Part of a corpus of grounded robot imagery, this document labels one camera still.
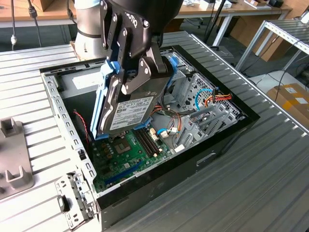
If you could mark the green motherboard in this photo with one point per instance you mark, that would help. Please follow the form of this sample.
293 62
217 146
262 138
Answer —
142 160

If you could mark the plastic latch tab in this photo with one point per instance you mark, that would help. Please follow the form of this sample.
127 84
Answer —
60 203

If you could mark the black case fan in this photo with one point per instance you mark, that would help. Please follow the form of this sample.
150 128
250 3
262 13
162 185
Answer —
79 131

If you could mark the square brown base plate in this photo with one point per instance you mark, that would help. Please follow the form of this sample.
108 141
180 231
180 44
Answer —
73 46

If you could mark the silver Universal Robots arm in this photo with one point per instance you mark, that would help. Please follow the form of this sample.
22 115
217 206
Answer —
89 24

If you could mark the grey power supply unit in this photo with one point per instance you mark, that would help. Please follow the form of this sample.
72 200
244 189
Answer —
77 104

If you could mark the square chipset chip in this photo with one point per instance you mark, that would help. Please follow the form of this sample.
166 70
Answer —
126 166

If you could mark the aluminium frame table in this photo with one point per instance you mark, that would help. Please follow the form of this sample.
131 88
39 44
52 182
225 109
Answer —
287 27

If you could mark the black stand pole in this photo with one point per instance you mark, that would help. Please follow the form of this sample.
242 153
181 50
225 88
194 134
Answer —
216 19

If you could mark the CPU socket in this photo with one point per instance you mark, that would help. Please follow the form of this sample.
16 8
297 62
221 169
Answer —
122 148

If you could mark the long wooden desk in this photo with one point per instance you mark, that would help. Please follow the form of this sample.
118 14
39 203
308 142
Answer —
241 10

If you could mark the metal card retention bracket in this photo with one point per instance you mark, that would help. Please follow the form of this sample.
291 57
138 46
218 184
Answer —
79 193

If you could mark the large brown cardboard sheet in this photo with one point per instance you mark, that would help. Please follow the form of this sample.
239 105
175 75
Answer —
243 29

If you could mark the black RAM slot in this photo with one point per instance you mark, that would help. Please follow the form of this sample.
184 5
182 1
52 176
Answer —
152 142
144 145
147 145

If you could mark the white power supply label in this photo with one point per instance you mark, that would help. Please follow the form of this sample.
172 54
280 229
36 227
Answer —
84 82

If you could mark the wooden box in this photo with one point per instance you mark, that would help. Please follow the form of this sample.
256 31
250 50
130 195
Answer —
42 4

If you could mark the hard disk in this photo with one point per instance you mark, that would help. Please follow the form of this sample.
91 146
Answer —
132 111

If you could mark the grey parts rack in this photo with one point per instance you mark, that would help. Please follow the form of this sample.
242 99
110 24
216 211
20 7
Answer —
13 154

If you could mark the cardboard box with yellow tape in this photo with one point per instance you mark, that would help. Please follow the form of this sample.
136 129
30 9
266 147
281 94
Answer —
277 93

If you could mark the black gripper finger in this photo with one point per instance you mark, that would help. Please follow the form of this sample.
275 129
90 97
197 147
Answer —
122 48
159 65

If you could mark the black open PC case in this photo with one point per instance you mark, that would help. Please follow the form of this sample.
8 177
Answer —
169 174

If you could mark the metal optical drive cage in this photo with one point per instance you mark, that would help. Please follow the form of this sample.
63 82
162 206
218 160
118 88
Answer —
181 82

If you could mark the blue expansion slot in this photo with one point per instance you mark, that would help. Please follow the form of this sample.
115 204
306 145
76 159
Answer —
124 172

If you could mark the metal disk bay cage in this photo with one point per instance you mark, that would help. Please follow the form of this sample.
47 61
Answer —
214 123

